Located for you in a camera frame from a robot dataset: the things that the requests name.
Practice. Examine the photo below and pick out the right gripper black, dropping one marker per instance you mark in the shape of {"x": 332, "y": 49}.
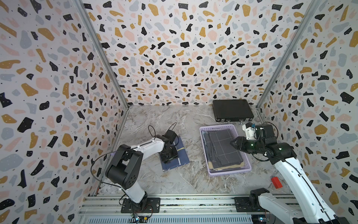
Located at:
{"x": 239, "y": 143}

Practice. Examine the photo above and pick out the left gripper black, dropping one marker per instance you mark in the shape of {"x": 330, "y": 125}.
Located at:
{"x": 168, "y": 160}

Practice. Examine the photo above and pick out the blue pillowcase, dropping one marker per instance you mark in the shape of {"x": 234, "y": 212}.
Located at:
{"x": 182, "y": 156}

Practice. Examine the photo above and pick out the lilac plastic basket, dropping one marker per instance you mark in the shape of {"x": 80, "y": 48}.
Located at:
{"x": 247, "y": 168}

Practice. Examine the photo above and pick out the beige grey pillowcase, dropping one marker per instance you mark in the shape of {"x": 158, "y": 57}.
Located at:
{"x": 234, "y": 166}

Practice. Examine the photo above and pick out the grey checked pillowcase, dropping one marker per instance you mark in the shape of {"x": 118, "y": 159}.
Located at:
{"x": 218, "y": 149}

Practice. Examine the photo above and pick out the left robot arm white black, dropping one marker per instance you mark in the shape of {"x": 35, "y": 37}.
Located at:
{"x": 125, "y": 165}

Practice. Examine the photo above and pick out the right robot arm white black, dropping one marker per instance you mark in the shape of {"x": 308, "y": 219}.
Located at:
{"x": 313, "y": 208}

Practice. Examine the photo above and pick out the black briefcase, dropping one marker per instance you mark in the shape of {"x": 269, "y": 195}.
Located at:
{"x": 233, "y": 110}

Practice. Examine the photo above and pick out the red block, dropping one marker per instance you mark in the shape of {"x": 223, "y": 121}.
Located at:
{"x": 276, "y": 182}

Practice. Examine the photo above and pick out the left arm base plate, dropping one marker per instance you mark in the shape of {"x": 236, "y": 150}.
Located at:
{"x": 147, "y": 205}

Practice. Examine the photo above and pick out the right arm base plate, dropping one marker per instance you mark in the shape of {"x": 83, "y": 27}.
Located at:
{"x": 243, "y": 204}

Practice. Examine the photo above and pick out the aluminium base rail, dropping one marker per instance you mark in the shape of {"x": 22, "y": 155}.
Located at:
{"x": 178, "y": 209}

